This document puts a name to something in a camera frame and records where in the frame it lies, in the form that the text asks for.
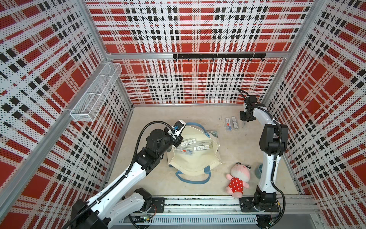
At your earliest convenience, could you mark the pink plush toy red dress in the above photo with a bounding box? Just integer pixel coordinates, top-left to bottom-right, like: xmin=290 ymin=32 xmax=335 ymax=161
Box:
xmin=225 ymin=162 xmax=251 ymax=199

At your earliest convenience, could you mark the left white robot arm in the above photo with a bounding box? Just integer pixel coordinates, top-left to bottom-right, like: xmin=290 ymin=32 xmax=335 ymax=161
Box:
xmin=63 ymin=121 xmax=185 ymax=229

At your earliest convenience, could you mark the teal ceramic cup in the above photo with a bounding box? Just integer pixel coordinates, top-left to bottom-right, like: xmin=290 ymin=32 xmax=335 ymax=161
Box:
xmin=254 ymin=164 xmax=263 ymax=179

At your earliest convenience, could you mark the black wall hook rail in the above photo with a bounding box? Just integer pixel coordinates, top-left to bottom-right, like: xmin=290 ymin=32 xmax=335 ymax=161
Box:
xmin=173 ymin=53 xmax=266 ymax=61

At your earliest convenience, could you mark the compass set case in bag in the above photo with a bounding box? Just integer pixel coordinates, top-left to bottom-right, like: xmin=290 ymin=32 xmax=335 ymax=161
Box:
xmin=193 ymin=143 xmax=213 ymax=151

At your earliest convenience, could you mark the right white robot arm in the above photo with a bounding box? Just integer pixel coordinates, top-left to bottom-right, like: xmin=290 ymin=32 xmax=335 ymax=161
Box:
xmin=240 ymin=94 xmax=288 ymax=210

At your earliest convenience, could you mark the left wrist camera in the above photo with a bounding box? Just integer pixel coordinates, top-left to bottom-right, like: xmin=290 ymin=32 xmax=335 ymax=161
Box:
xmin=173 ymin=120 xmax=186 ymax=136

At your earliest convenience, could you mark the cream canvas tote bag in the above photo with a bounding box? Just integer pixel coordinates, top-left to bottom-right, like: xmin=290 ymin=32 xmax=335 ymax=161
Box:
xmin=167 ymin=122 xmax=222 ymax=185

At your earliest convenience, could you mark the clear compass set case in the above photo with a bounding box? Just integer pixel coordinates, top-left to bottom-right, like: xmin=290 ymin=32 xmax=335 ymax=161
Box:
xmin=232 ymin=116 xmax=239 ymax=129
xmin=225 ymin=117 xmax=233 ymax=131

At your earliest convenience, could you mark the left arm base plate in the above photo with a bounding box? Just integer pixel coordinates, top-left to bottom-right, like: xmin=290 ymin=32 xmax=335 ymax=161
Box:
xmin=144 ymin=197 xmax=165 ymax=214

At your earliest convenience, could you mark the white wire mesh basket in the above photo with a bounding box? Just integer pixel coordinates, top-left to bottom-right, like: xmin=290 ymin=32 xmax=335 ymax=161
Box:
xmin=71 ymin=63 xmax=122 ymax=122

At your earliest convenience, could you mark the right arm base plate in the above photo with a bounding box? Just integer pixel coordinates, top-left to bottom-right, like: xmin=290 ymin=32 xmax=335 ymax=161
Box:
xmin=239 ymin=196 xmax=280 ymax=213

